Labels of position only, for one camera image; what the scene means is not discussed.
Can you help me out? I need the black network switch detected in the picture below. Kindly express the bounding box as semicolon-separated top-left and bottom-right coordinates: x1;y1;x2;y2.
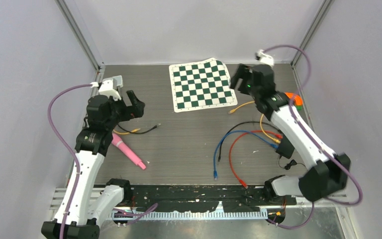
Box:
275;135;295;159

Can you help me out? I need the pink marker pen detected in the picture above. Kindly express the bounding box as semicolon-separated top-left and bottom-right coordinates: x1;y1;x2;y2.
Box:
111;133;147;170

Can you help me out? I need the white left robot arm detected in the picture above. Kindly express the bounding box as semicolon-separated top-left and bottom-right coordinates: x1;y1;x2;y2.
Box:
41;90;145;239

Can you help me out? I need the black power cord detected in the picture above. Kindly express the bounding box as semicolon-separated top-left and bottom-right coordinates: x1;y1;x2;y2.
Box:
278;157;305;171

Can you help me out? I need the small white grey hub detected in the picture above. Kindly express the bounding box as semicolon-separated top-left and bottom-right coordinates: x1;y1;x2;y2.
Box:
112;75;123;88

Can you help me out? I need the orange arch toy block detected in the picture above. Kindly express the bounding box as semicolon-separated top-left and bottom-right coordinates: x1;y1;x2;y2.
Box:
285;92;303;107

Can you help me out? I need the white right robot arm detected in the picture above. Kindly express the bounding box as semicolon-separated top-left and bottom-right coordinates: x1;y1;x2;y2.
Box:
230;64;351;205

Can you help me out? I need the yellow ethernet cable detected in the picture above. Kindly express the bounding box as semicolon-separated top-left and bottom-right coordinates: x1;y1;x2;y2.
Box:
228;101;281;144

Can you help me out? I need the green white chessboard mat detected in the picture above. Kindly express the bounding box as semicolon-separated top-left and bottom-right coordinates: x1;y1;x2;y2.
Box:
169;58;238;113

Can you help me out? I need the short black cable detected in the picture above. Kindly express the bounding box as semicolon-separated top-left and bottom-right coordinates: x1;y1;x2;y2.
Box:
117;123;161;134

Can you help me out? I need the red ethernet cable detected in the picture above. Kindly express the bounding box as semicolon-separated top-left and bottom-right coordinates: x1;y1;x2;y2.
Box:
228;130;283;189

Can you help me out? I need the blue ethernet cable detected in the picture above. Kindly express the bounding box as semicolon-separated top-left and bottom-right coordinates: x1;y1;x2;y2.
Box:
213;130;279;181

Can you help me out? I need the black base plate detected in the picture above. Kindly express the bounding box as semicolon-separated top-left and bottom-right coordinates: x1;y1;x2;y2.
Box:
118;185;297;213

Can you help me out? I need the black ethernet cable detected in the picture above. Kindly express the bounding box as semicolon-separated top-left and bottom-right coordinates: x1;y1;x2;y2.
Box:
217;121;282;164

